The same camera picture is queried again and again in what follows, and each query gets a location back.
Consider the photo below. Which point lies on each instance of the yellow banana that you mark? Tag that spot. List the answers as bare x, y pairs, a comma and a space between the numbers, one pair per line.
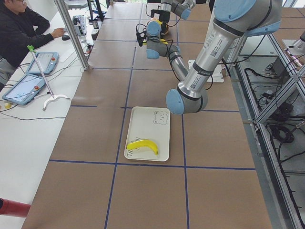
162, 25
144, 143

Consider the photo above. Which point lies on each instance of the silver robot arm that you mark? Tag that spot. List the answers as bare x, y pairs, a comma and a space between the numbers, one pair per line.
231, 19
181, 8

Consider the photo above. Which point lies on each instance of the small metal cup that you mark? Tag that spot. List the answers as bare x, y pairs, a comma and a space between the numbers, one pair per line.
95, 24

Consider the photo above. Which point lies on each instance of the computer keyboard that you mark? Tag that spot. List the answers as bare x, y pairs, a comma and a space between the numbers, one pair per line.
79, 24

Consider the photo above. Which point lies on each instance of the black computer mouse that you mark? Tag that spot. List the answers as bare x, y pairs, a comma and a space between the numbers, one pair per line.
65, 37

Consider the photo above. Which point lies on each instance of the white bear tray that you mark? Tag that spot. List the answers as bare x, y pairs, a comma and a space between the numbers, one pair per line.
149, 123

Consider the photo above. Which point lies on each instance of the upper teach pendant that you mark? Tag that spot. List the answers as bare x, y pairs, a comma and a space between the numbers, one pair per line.
47, 60

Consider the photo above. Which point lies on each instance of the teach pendant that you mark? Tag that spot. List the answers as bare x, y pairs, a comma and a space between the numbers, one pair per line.
47, 60
25, 89

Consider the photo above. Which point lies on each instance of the metal reacher stick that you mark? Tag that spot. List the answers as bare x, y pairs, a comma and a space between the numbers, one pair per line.
53, 97

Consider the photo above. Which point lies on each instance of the person in black jacket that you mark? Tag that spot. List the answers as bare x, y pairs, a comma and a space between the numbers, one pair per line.
21, 27

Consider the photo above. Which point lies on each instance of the lower teach pendant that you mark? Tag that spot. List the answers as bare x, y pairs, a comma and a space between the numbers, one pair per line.
25, 89

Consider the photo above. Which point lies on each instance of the red fire extinguisher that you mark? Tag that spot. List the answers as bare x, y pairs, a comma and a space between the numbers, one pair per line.
13, 208

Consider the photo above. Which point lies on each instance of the aluminium frame post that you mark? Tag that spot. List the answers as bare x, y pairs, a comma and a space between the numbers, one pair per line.
60, 4

